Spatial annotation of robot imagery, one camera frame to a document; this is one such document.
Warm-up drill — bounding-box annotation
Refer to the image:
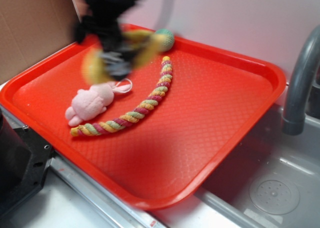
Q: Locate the green rubber ball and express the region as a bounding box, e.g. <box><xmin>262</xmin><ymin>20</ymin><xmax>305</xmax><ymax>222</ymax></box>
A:
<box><xmin>155</xmin><ymin>28</ymin><xmax>175</xmax><ymax>52</ymax></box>

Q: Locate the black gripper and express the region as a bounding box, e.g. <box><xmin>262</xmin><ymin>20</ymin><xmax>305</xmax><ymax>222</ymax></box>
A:
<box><xmin>73</xmin><ymin>15</ymin><xmax>138</xmax><ymax>81</ymax></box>

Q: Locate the yellow cloth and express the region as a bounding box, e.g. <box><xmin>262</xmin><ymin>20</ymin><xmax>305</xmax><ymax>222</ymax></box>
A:
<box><xmin>81</xmin><ymin>29</ymin><xmax>166</xmax><ymax>85</ymax></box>

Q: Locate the multicoloured twisted rope toy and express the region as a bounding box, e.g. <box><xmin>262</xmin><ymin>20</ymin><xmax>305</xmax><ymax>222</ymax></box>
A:
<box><xmin>70</xmin><ymin>56</ymin><xmax>173</xmax><ymax>137</ymax></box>

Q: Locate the grey toy faucet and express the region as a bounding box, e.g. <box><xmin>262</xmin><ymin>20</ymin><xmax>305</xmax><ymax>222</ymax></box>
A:
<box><xmin>281</xmin><ymin>26</ymin><xmax>320</xmax><ymax>136</ymax></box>

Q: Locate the pink plush bunny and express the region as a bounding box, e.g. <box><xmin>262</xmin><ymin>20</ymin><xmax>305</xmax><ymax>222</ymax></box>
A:
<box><xmin>65</xmin><ymin>78</ymin><xmax>133</xmax><ymax>127</ymax></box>

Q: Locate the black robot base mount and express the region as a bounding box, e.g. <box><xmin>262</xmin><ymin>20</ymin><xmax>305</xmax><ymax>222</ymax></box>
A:
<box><xmin>0</xmin><ymin>112</ymin><xmax>52</xmax><ymax>218</ymax></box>

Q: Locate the grey toy sink basin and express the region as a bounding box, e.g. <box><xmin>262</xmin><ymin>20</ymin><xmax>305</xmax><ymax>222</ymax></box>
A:
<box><xmin>196</xmin><ymin>105</ymin><xmax>320</xmax><ymax>228</ymax></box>

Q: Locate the brown cardboard panel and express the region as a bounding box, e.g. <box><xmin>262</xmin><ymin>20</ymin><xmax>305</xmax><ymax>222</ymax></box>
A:
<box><xmin>0</xmin><ymin>0</ymin><xmax>78</xmax><ymax>84</ymax></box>

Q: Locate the red plastic tray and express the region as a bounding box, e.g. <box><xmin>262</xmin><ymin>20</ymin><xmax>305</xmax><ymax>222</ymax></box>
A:
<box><xmin>0</xmin><ymin>35</ymin><xmax>286</xmax><ymax>211</ymax></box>

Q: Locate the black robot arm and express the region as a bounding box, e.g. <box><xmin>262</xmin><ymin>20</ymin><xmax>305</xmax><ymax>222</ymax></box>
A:
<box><xmin>73</xmin><ymin>0</ymin><xmax>137</xmax><ymax>81</ymax></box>

